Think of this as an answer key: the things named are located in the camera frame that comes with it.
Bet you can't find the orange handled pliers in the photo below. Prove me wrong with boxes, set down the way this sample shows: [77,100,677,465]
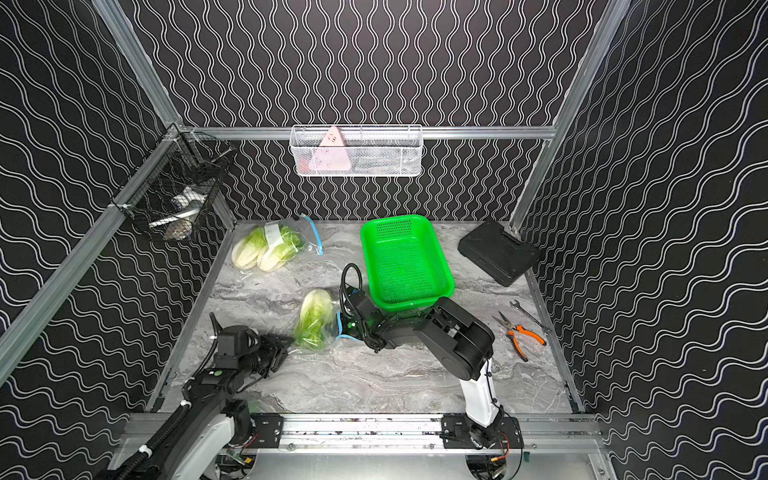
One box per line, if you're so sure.
[493,311,548,362]

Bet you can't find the green chinese cabbage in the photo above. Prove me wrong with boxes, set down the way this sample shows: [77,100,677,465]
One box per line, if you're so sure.
[294,289,334,350]

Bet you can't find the green plastic basket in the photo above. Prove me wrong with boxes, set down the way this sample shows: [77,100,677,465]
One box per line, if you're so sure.
[360,214,455,312]

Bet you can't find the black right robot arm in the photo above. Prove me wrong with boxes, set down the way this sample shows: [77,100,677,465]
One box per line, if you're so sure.
[338,286,504,449]

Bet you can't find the pale chinese cabbage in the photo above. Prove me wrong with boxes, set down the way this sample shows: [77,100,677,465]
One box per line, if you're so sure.
[231,226,268,271]
[257,222,305,272]

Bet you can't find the pink triangular card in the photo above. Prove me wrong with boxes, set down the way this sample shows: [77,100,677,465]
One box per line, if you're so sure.
[309,126,352,173]

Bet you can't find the white wire wall basket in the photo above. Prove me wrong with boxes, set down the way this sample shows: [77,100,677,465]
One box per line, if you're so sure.
[289,124,424,177]

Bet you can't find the zip-top bag with two cabbages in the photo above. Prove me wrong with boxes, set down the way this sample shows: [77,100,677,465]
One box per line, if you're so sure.
[230,215,324,273]

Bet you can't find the zip-top bag blue seal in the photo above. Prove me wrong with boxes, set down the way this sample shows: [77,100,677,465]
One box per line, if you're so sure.
[292,289,361,351]

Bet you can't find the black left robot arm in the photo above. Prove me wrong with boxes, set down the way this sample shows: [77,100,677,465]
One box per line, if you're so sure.
[96,326,293,479]

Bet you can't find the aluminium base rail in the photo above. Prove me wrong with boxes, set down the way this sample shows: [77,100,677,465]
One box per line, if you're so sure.
[234,413,603,455]

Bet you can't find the silver wrench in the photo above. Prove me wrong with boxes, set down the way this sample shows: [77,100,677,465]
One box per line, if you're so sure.
[510,300,550,333]

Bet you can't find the black tool case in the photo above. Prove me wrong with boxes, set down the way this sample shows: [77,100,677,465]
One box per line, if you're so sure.
[458,221,540,287]

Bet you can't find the black wire corner basket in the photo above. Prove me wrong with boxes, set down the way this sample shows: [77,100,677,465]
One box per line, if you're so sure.
[117,131,235,242]

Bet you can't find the items in black basket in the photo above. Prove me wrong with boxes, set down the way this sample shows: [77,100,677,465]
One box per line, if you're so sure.
[148,186,207,240]

